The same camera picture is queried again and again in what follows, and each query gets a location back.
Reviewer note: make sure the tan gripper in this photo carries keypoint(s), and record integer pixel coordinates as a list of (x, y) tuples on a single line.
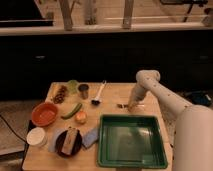
[(132, 105)]

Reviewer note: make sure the silver fork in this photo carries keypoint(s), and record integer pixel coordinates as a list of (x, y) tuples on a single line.
[(126, 105)]

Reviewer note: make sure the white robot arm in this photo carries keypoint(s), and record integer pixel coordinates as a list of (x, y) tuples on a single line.
[(193, 139)]

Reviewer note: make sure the green plastic tray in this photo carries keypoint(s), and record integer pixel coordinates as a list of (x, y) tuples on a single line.
[(131, 141)]

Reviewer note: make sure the blue cloth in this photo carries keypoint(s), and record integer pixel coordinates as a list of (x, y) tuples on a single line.
[(90, 137)]

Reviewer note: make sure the metal cup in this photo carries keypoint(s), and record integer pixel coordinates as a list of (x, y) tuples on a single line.
[(84, 90)]

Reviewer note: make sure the yellow onion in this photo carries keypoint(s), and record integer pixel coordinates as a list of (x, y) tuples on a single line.
[(81, 117)]

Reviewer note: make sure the green cucumber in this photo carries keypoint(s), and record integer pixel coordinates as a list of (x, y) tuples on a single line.
[(76, 108)]

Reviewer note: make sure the green cup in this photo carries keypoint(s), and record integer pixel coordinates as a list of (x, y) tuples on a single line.
[(72, 86)]

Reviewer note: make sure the wooden block sponge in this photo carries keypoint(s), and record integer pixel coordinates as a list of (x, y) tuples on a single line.
[(69, 141)]

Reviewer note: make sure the dark brown plate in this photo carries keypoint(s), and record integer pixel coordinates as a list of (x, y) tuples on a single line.
[(76, 147)]

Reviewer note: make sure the orange bowl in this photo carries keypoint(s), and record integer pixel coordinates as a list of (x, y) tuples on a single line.
[(44, 114)]

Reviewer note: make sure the white round container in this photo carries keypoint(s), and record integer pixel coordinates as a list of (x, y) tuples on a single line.
[(37, 137)]

